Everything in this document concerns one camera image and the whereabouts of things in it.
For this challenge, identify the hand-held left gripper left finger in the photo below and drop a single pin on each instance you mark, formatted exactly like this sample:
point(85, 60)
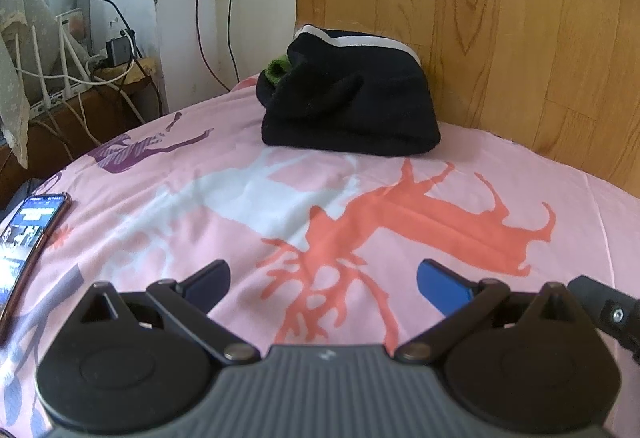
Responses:
point(207, 289)

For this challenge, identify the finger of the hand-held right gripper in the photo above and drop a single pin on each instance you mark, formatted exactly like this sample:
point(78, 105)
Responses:
point(607, 308)

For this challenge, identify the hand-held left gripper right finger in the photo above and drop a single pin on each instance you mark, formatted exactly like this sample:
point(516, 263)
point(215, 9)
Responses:
point(442, 290)

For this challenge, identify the green navy white knit sweater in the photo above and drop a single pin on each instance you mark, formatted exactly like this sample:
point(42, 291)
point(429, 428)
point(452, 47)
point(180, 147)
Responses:
point(370, 103)

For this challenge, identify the pink printed bedsheet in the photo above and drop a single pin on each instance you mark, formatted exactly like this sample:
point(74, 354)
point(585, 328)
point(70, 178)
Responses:
point(450, 178)

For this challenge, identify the smartphone with lit screen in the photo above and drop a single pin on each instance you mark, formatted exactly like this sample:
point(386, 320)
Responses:
point(27, 238)

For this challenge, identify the wooden nightstand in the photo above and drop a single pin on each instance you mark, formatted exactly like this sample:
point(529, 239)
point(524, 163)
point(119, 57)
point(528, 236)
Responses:
point(100, 118)

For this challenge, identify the black power adapter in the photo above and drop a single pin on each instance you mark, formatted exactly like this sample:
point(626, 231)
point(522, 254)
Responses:
point(119, 52)

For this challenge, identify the white router with antennas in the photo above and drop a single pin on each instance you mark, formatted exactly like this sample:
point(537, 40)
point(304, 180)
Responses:
point(65, 63)

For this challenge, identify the wooden headboard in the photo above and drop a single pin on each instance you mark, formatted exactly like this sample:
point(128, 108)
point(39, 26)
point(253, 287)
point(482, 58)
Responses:
point(500, 18)

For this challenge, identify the white lace curtain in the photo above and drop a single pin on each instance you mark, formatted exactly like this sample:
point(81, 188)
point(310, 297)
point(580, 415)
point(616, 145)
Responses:
point(20, 68)

